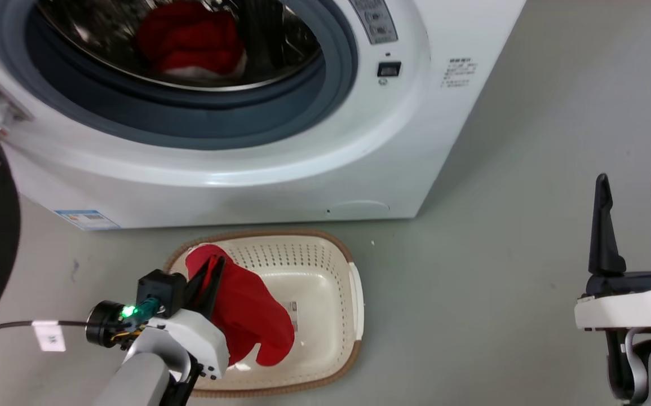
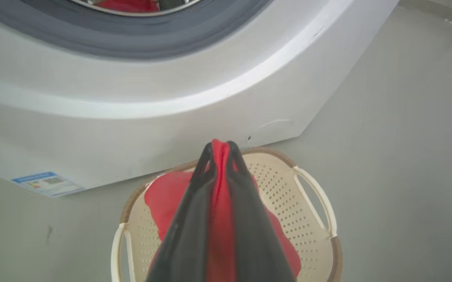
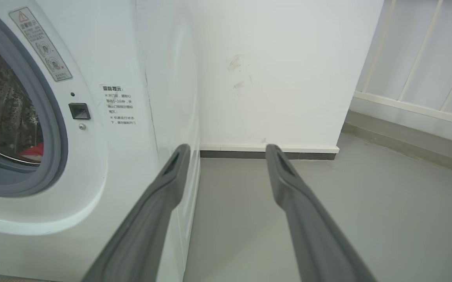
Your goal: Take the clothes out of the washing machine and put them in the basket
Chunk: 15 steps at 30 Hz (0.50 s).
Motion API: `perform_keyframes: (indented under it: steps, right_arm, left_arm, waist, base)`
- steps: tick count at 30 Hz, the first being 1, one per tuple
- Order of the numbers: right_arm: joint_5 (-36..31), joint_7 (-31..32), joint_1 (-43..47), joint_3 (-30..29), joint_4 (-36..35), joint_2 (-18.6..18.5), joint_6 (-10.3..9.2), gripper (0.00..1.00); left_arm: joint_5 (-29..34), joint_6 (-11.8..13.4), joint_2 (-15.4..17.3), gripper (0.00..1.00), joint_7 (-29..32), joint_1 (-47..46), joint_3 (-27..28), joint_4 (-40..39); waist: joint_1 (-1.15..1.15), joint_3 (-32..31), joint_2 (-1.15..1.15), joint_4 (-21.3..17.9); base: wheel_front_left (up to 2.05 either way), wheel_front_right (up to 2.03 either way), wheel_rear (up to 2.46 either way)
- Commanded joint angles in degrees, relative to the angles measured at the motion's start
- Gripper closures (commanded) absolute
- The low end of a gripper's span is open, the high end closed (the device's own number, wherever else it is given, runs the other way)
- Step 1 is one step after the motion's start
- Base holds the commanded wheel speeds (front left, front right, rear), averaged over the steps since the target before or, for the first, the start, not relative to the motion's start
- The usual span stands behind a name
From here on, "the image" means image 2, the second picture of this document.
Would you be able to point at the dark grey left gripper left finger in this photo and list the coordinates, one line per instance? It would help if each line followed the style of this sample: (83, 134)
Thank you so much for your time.
(188, 243)

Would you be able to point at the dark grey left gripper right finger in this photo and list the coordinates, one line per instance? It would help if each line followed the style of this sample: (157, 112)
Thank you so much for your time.
(257, 243)

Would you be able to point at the red cloth garment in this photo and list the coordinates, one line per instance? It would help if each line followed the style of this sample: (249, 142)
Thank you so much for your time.
(167, 199)

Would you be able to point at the cream perforated laundry basket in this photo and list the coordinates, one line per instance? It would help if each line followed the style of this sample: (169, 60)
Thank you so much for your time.
(288, 203)

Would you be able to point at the white washing machine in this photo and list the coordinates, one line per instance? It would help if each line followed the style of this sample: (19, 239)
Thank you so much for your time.
(132, 109)

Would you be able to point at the blue energy label sticker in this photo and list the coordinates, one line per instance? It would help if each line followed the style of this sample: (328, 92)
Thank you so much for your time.
(47, 183)

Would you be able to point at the red garment in drum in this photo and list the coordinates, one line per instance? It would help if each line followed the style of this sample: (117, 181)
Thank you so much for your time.
(128, 5)

